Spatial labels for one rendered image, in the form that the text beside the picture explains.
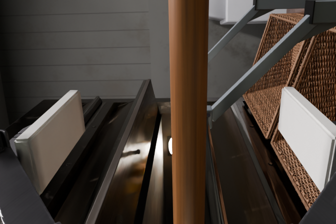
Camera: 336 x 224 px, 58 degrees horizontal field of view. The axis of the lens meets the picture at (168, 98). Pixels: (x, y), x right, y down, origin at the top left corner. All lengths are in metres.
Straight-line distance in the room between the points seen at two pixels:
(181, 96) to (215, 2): 2.72
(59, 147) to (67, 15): 3.71
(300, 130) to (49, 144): 0.13
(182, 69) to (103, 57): 3.56
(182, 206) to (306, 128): 0.15
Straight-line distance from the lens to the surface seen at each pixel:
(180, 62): 0.23
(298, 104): 0.18
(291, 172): 1.13
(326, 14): 0.66
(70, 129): 0.19
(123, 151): 1.00
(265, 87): 1.86
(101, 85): 3.85
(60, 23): 3.91
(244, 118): 1.61
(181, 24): 0.22
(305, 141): 0.17
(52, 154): 0.17
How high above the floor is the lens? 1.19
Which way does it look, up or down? 3 degrees up
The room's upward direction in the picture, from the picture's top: 91 degrees counter-clockwise
